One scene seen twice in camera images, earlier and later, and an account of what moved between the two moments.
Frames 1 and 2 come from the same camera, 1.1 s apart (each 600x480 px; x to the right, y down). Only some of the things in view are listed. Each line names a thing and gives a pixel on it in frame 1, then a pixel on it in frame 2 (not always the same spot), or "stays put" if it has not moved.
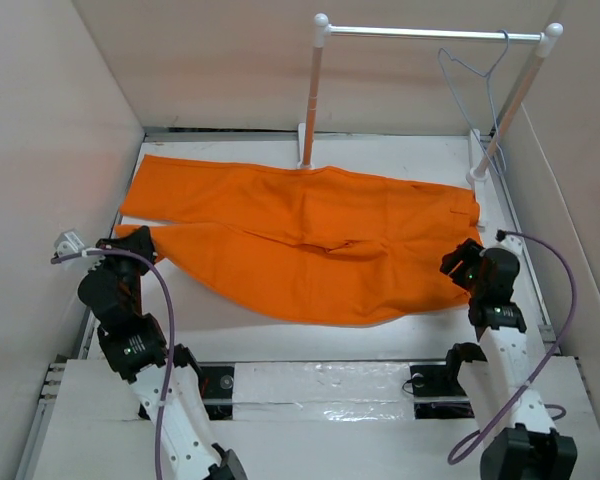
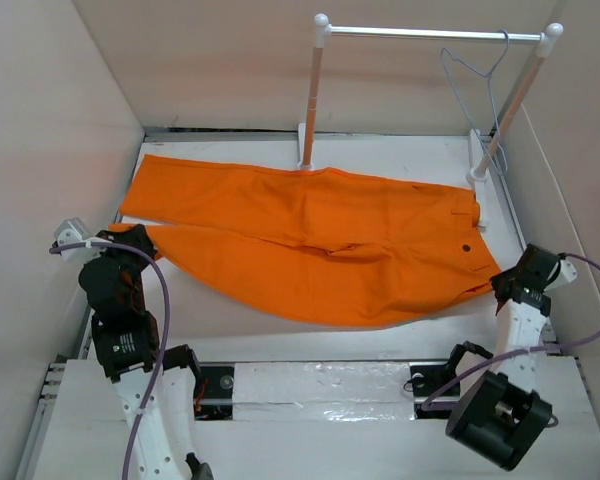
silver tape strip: [322, 391] stays put
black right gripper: [469, 251] to [495, 280]
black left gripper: [137, 241] stays put
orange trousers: [320, 244] stays put
